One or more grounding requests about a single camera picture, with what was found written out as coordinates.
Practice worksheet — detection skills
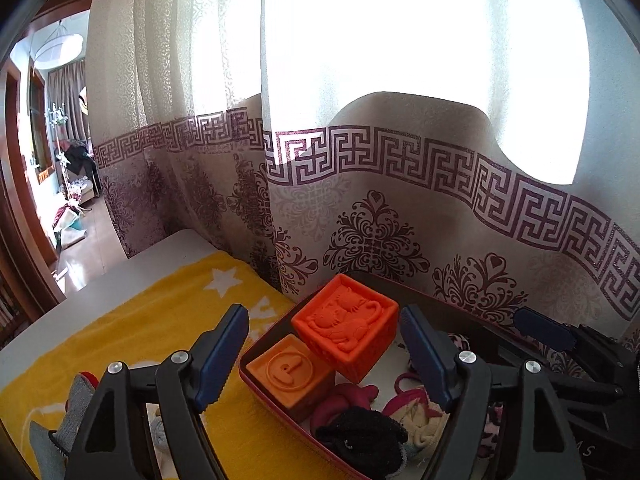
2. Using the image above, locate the brown room curtain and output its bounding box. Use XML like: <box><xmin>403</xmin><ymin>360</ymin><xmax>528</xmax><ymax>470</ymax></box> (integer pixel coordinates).
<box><xmin>47</xmin><ymin>60</ymin><xmax>92</xmax><ymax>142</ymax></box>

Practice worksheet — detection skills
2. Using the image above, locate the pile of dark clothes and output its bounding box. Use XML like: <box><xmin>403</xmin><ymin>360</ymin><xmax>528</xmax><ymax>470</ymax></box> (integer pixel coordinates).
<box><xmin>65</xmin><ymin>141</ymin><xmax>102</xmax><ymax>197</ymax></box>

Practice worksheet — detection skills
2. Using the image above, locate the red-orange rubber cube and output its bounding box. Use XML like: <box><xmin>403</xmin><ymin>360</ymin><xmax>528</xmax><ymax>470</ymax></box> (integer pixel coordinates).
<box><xmin>291</xmin><ymin>273</ymin><xmax>401</xmax><ymax>384</ymax></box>

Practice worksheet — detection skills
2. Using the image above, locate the red cardboard box container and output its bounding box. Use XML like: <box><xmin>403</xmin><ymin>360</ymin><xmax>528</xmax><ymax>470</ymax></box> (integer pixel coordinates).
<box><xmin>238</xmin><ymin>271</ymin><xmax>553</xmax><ymax>480</ymax></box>

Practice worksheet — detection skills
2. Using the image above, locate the light orange rubber cube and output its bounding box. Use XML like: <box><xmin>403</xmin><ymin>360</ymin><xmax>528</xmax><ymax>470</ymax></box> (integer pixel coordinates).
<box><xmin>245</xmin><ymin>333</ymin><xmax>337</xmax><ymax>424</ymax></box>

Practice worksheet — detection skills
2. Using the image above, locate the patterned beige curtain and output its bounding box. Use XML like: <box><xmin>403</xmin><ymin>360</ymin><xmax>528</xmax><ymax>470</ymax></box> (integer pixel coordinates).
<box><xmin>87</xmin><ymin>0</ymin><xmax>640</xmax><ymax>381</ymax></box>

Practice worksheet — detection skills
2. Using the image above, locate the pink rubber toy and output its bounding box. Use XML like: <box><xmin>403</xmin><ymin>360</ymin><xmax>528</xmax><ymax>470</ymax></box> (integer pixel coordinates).
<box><xmin>309</xmin><ymin>381</ymin><xmax>381</xmax><ymax>433</ymax></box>

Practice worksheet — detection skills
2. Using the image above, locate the grey knit sock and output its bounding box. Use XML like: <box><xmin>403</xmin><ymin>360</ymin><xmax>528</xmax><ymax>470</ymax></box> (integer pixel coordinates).
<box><xmin>29</xmin><ymin>373</ymin><xmax>98</xmax><ymax>480</ymax></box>

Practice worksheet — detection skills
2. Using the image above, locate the wooden door frame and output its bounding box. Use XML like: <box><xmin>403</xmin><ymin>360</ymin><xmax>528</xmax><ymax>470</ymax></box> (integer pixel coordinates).
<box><xmin>0</xmin><ymin>55</ymin><xmax>67</xmax><ymax>311</ymax></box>

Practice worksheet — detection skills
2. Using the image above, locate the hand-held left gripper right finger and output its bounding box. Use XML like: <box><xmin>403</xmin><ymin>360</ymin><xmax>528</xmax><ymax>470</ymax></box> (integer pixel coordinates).
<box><xmin>399</xmin><ymin>303</ymin><xmax>586</xmax><ymax>480</ymax></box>

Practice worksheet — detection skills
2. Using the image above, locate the coat rack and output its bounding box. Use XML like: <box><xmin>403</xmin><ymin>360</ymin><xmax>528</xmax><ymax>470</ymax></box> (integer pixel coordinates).
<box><xmin>46</xmin><ymin>101</ymin><xmax>72</xmax><ymax>211</ymax></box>

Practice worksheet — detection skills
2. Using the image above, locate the yellow white blanket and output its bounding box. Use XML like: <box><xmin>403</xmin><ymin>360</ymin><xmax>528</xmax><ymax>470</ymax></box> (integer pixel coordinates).
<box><xmin>0</xmin><ymin>251</ymin><xmax>346</xmax><ymax>480</ymax></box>

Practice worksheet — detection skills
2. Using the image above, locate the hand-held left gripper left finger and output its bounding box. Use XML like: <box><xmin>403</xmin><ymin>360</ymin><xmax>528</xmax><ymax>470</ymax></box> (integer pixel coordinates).
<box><xmin>64</xmin><ymin>304</ymin><xmax>250</xmax><ymax>480</ymax></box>

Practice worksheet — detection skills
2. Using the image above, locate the round ceiling lamp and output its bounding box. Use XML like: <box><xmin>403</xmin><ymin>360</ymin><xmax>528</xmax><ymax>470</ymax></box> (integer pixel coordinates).
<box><xmin>31</xmin><ymin>31</ymin><xmax>84</xmax><ymax>69</ymax></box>

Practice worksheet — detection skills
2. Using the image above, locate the black sparkly sock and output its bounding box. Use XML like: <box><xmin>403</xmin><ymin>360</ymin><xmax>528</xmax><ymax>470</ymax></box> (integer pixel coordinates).
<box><xmin>314</xmin><ymin>406</ymin><xmax>410</xmax><ymax>480</ymax></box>

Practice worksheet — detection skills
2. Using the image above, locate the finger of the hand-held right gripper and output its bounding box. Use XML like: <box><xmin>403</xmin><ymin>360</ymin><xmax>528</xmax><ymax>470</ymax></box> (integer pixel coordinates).
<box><xmin>514</xmin><ymin>307</ymin><xmax>583</xmax><ymax>353</ymax></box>

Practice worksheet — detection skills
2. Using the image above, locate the white pink knit hat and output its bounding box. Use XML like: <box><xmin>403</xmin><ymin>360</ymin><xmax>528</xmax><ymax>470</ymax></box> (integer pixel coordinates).
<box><xmin>384</xmin><ymin>390</ymin><xmax>453</xmax><ymax>463</ymax></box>

